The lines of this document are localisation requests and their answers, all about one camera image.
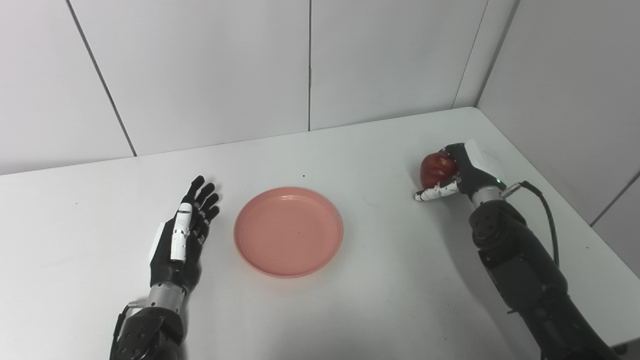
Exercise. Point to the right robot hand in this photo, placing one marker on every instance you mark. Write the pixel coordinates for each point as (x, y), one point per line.
(462, 170)

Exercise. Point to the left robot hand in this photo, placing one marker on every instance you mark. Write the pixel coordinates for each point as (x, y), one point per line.
(177, 245)

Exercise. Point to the red apple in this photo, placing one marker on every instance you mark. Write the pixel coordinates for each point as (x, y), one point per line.
(436, 169)

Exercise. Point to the pink round plate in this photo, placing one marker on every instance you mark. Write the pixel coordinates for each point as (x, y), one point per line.
(288, 232)

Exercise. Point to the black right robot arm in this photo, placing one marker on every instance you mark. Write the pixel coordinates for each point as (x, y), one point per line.
(530, 275)

